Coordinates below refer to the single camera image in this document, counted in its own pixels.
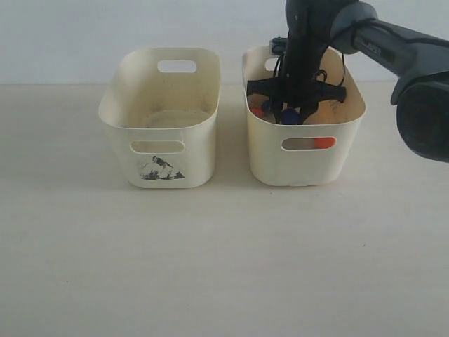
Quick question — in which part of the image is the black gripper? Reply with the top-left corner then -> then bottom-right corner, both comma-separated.
246,37 -> 347,124

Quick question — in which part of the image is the orange capped marker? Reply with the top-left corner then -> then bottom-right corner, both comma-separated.
314,137 -> 335,150
250,107 -> 264,118

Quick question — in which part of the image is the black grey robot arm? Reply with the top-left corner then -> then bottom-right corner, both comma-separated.
246,1 -> 448,162

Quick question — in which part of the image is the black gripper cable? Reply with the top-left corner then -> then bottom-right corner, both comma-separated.
311,48 -> 347,88

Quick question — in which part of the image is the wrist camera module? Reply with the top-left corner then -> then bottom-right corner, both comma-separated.
269,37 -> 288,56

